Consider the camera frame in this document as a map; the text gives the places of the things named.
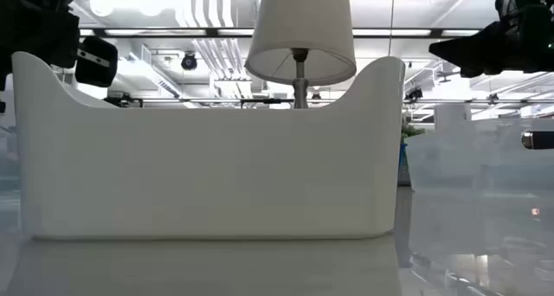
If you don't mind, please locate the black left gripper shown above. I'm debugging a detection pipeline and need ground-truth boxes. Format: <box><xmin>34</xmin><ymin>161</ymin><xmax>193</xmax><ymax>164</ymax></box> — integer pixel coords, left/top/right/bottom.
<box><xmin>0</xmin><ymin>0</ymin><xmax>81</xmax><ymax>92</ymax></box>

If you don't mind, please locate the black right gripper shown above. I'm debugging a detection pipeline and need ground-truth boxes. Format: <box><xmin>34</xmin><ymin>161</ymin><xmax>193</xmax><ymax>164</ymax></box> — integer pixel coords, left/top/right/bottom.
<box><xmin>428</xmin><ymin>0</ymin><xmax>554</xmax><ymax>79</ymax></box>

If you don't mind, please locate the blue perforated plastic basket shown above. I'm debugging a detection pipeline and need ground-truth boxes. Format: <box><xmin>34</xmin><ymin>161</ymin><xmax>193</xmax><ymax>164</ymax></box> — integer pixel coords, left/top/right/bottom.
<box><xmin>397</xmin><ymin>142</ymin><xmax>410</xmax><ymax>187</ymax></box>

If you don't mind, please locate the white plastic basket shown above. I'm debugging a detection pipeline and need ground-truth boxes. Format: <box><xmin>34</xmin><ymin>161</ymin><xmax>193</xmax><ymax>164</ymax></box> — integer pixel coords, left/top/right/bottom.
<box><xmin>11</xmin><ymin>51</ymin><xmax>407</xmax><ymax>241</ymax></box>

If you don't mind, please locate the white pillar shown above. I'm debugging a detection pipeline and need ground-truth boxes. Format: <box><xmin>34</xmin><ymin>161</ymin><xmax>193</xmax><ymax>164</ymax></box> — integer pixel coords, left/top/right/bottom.
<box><xmin>434</xmin><ymin>103</ymin><xmax>473</xmax><ymax>131</ymax></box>

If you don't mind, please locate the green succulent in patterned pot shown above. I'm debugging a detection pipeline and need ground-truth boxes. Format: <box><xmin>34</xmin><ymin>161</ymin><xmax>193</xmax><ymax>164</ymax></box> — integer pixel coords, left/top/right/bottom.
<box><xmin>400</xmin><ymin>121</ymin><xmax>428</xmax><ymax>187</ymax></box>

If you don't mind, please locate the white shade table lamp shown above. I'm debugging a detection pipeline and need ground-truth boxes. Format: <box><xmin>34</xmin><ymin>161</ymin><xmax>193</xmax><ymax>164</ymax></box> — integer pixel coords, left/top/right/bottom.
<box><xmin>244</xmin><ymin>0</ymin><xmax>358</xmax><ymax>110</ymax></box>

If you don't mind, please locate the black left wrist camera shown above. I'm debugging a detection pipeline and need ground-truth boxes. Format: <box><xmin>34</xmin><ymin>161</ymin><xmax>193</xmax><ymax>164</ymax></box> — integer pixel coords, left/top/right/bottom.
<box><xmin>74</xmin><ymin>35</ymin><xmax>119</xmax><ymax>88</ymax></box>

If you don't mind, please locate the horizontal ceiling rail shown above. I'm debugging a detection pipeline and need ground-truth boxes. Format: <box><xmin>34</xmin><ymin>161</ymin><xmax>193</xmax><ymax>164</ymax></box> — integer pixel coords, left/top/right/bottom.
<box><xmin>103</xmin><ymin>96</ymin><xmax>554</xmax><ymax>106</ymax></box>

